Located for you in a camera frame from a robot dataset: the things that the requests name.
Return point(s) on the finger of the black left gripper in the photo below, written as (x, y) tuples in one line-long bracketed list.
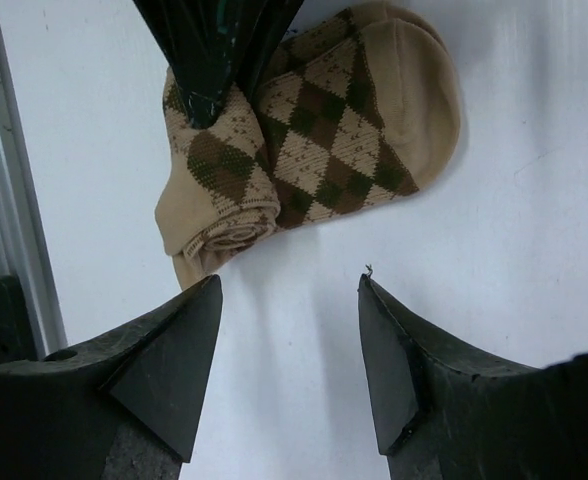
[(203, 42), (273, 22)]

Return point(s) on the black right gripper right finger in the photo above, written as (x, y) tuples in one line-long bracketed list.
[(445, 409)]

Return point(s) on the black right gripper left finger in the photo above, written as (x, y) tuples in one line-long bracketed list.
[(123, 405)]

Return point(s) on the brown argyle sock pair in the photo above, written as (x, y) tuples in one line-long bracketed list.
[(355, 112)]

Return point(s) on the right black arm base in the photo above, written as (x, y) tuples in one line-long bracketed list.
[(16, 336)]

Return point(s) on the aluminium rail frame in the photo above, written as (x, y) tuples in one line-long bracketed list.
[(23, 251)]

